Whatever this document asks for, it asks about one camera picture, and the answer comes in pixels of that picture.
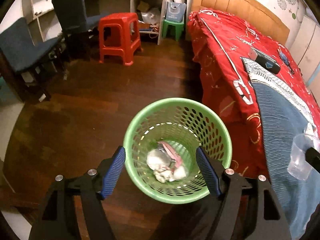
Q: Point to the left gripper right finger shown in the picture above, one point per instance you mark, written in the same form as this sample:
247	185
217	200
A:
249	208

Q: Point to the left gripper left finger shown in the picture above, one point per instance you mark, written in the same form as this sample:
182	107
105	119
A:
57	218

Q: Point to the clear dome plastic cup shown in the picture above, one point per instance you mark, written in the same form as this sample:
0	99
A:
298	166

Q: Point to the paper ball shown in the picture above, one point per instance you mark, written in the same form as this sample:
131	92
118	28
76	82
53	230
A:
164	176

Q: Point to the pink snack bag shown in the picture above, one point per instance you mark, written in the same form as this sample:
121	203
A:
171	152

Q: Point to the blue ribbed blanket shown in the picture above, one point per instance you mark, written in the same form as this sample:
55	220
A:
283	116

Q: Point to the green plastic waste basket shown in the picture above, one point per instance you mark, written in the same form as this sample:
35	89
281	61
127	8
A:
185	125

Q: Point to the black rectangular box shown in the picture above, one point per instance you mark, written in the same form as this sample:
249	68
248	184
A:
264	60

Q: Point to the blue toy on bed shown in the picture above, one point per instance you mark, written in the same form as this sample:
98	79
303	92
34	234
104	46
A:
285	60

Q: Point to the white wardrobe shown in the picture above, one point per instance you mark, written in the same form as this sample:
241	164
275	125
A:
305	51

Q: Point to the red patterned duvet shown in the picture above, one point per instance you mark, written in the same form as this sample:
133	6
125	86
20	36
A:
220	40

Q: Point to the dark blue chair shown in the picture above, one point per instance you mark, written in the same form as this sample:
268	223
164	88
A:
24	56

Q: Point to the red plastic stool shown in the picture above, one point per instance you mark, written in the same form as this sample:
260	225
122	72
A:
119	36

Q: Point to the black office chair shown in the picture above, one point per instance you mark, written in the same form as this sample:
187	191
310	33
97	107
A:
75	25

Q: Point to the green small stool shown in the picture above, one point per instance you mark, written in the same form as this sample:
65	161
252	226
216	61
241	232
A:
178	28

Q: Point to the wooden headboard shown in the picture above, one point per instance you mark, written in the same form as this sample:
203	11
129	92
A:
264	20

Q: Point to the white desk with shelves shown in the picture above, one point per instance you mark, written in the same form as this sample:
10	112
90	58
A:
44	25

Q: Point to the blue paper bag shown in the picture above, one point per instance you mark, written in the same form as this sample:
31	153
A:
175	11

